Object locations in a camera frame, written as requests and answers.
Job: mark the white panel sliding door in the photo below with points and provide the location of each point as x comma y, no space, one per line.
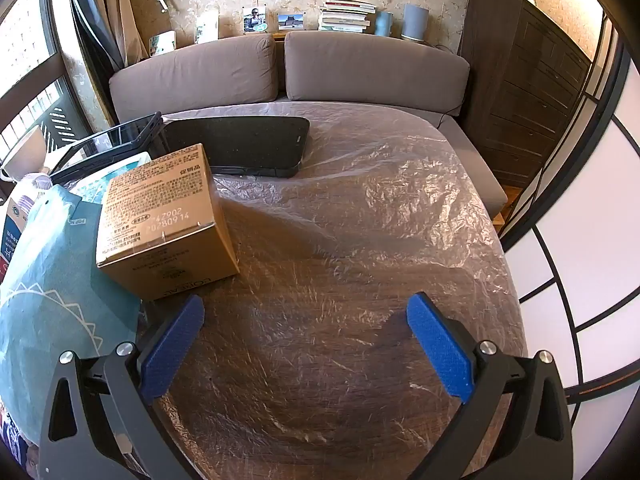
590,210

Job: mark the brown cardboard box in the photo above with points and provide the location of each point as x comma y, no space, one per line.
160,210

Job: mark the grey sofa cushion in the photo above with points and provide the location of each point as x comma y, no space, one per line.
375,67
200,75

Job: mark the teal patterned bag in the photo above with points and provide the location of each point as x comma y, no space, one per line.
50,280

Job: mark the dark wooden dresser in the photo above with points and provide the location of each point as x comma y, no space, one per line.
525,85

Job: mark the photo of building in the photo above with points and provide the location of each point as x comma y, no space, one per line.
291,22

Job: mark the white and teal package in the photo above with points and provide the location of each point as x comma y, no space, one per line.
100,180

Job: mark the small grey-blue cylinder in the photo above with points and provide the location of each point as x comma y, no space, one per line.
384,24

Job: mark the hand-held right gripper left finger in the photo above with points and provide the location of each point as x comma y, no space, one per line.
172,345

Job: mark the photo of person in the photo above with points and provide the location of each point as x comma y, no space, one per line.
255,20

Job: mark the standing picture card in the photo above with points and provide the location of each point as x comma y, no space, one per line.
207,27
162,43

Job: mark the large grey cylinder speaker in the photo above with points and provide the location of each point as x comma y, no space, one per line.
416,22

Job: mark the white bowl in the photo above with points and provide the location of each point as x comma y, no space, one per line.
25,152

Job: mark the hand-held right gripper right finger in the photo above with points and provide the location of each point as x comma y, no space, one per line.
440,345

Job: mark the grey sofa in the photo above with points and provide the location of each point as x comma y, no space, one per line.
472,165

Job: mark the stack of books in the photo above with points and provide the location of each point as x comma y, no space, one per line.
347,15

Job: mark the black framed glass tray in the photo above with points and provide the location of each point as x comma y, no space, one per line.
150,125

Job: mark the beige curtain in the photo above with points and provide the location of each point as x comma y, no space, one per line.
112,5

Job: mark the white wall hook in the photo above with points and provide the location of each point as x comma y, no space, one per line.
162,1

